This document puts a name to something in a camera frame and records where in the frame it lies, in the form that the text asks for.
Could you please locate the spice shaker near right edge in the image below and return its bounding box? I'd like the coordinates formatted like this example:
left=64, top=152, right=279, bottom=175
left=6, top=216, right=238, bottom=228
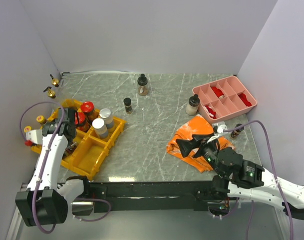
left=230, top=123, right=244, bottom=139

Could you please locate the black-cap spice shaker back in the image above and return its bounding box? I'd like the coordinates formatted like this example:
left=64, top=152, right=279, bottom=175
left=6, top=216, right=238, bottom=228
left=123, top=97, right=132, bottom=114

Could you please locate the orange tie-dye cloth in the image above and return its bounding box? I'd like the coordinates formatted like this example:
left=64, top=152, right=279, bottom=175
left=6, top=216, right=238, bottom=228
left=166, top=114, right=236, bottom=174

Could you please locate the yellow compartment bin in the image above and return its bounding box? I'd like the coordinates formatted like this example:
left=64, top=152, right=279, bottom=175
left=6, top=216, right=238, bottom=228
left=29, top=99, right=126, bottom=181

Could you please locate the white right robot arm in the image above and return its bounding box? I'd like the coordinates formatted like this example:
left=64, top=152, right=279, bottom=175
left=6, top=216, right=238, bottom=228
left=176, top=134, right=304, bottom=220

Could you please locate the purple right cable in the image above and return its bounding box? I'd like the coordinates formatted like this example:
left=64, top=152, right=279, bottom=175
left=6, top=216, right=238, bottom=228
left=224, top=119, right=294, bottom=240

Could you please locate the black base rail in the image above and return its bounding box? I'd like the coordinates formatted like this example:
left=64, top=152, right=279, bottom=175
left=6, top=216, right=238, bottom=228
left=77, top=180, right=229, bottom=211

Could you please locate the pink compartment tray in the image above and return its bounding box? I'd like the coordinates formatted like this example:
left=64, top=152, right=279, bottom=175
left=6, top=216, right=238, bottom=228
left=192, top=75, right=257, bottom=124

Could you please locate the red sock middle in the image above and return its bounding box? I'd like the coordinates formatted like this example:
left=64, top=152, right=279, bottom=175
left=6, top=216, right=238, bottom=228
left=211, top=86, right=225, bottom=99

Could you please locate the green-label sauce bottle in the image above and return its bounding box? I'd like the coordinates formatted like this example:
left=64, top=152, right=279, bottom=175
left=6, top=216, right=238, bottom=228
left=23, top=125, right=33, bottom=133
left=36, top=115, right=47, bottom=125

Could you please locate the red-lid sauce jar back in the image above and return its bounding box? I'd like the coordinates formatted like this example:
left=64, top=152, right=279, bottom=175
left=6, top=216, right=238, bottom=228
left=80, top=101, right=98, bottom=123

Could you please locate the tall oil bottle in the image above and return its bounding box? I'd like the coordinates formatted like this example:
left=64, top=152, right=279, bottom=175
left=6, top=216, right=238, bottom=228
left=47, top=74, right=66, bottom=101
left=42, top=86, right=75, bottom=111

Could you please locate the purple cable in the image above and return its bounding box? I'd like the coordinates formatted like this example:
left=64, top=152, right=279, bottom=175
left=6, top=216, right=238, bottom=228
left=19, top=100, right=112, bottom=235
left=224, top=119, right=294, bottom=240

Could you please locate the blue-label clear jar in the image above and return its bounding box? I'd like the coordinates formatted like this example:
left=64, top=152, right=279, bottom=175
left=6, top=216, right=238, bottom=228
left=99, top=108, right=115, bottom=133

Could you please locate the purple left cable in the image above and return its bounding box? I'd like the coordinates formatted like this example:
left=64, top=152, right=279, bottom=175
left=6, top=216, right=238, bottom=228
left=19, top=100, right=112, bottom=235

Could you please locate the red-lid sauce jar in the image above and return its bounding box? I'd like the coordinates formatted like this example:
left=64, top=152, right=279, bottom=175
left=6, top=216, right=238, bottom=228
left=75, top=112, right=90, bottom=133
left=80, top=101, right=98, bottom=123

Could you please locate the black-lid jar brown powder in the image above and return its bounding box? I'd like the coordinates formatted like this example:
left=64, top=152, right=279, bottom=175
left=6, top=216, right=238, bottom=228
left=137, top=73, right=148, bottom=96

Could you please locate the black-lid jar white powder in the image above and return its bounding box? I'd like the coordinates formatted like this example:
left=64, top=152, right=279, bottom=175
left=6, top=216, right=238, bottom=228
left=186, top=94, right=200, bottom=116

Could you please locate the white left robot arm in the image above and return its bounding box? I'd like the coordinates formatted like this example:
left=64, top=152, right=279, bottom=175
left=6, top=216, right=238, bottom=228
left=15, top=108, right=92, bottom=227

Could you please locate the red sock right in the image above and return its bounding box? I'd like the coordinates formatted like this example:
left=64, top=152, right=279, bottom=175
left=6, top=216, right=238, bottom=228
left=238, top=93, right=252, bottom=107

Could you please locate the black-cap spice shaker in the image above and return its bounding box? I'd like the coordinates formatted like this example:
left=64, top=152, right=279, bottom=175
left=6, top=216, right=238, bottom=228
left=63, top=141, right=78, bottom=157
left=123, top=97, right=132, bottom=114

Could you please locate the black-cap spice shaker front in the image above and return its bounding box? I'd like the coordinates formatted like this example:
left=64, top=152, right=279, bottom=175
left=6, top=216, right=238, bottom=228
left=63, top=141, right=78, bottom=157

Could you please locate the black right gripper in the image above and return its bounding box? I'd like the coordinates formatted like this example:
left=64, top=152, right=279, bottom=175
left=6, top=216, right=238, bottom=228
left=174, top=132, right=225, bottom=177

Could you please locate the white-lid jar edge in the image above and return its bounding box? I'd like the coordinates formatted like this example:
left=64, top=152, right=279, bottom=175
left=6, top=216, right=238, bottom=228
left=92, top=118, right=108, bottom=139

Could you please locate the red sock in tray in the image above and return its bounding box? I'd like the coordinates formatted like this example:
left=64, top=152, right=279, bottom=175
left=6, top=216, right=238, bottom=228
left=205, top=105, right=216, bottom=119

